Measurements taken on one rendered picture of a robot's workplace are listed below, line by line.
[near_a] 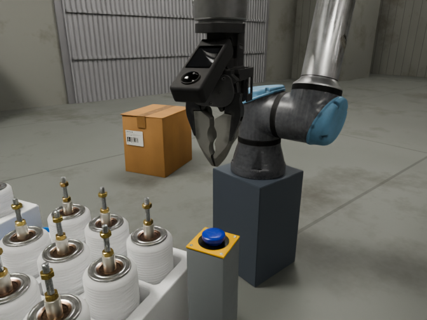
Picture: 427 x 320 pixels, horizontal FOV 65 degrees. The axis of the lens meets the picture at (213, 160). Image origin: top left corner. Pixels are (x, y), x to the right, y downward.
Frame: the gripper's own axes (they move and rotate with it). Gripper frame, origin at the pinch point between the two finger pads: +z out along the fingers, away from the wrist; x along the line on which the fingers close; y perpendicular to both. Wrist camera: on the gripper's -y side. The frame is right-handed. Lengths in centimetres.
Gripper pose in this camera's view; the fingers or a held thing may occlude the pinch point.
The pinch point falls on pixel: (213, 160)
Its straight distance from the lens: 52.8
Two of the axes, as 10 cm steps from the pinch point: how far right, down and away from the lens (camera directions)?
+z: 0.0, 9.4, 3.4
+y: 4.4, -3.0, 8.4
